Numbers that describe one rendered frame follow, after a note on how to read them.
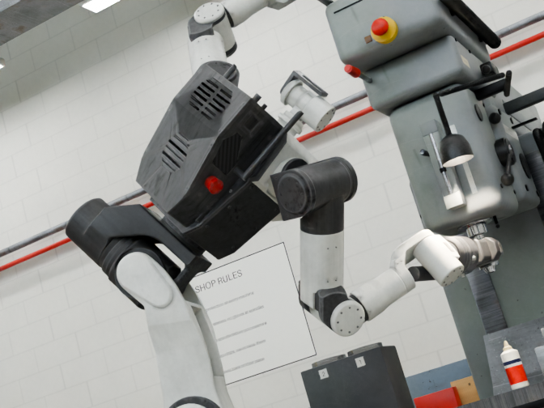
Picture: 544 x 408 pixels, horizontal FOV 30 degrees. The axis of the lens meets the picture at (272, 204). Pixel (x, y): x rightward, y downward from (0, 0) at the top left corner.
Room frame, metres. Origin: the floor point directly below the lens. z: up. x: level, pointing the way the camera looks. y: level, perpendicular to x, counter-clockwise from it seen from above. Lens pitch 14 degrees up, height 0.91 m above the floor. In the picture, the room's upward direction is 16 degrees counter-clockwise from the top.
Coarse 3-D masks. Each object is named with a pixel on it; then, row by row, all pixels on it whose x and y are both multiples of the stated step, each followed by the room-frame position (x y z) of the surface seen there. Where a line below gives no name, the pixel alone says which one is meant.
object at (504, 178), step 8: (496, 144) 2.36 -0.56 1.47; (504, 144) 2.35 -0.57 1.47; (496, 152) 2.36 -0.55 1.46; (504, 152) 2.35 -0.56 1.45; (512, 152) 2.37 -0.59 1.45; (504, 160) 2.36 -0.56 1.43; (512, 160) 2.37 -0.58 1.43; (504, 176) 2.23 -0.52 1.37; (512, 176) 2.24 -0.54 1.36; (504, 184) 2.24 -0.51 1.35
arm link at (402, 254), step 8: (424, 232) 2.19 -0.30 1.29; (408, 240) 2.18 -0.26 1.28; (416, 240) 2.18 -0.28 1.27; (400, 248) 2.17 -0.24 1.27; (408, 248) 2.17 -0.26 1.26; (392, 256) 2.18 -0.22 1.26; (400, 256) 2.17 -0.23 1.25; (408, 256) 2.20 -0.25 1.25; (392, 264) 2.17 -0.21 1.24; (400, 264) 2.16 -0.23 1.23; (400, 272) 2.15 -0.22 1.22; (408, 272) 2.15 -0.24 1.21; (408, 280) 2.16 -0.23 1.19; (408, 288) 2.17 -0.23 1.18
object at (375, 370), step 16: (352, 352) 2.51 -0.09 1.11; (368, 352) 2.47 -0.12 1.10; (384, 352) 2.47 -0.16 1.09; (320, 368) 2.52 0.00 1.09; (336, 368) 2.50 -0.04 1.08; (352, 368) 2.49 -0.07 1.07; (368, 368) 2.47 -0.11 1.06; (384, 368) 2.46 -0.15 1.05; (400, 368) 2.55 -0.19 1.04; (304, 384) 2.54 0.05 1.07; (320, 384) 2.52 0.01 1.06; (336, 384) 2.51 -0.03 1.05; (352, 384) 2.49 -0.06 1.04; (368, 384) 2.48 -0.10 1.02; (384, 384) 2.46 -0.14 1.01; (400, 384) 2.52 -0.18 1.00; (320, 400) 2.53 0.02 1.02; (336, 400) 2.51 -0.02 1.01; (352, 400) 2.50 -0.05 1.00; (368, 400) 2.48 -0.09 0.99; (384, 400) 2.47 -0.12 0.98; (400, 400) 2.48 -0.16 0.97
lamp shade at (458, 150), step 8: (448, 136) 2.16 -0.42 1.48; (456, 136) 2.16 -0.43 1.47; (440, 144) 2.17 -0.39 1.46; (448, 144) 2.15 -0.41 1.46; (456, 144) 2.15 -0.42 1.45; (464, 144) 2.15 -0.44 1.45; (440, 152) 2.17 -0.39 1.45; (448, 152) 2.15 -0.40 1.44; (456, 152) 2.15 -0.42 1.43; (464, 152) 2.15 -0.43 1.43; (472, 152) 2.17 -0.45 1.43; (440, 160) 2.19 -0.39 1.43; (448, 160) 2.16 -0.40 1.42; (456, 160) 2.22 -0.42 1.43; (464, 160) 2.21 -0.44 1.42
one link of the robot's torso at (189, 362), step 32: (128, 256) 2.07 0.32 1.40; (128, 288) 2.07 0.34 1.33; (160, 288) 2.06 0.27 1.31; (192, 288) 2.21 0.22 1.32; (160, 320) 2.08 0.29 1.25; (192, 320) 2.07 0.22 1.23; (160, 352) 2.10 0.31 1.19; (192, 352) 2.10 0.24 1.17; (192, 384) 2.10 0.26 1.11; (224, 384) 2.18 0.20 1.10
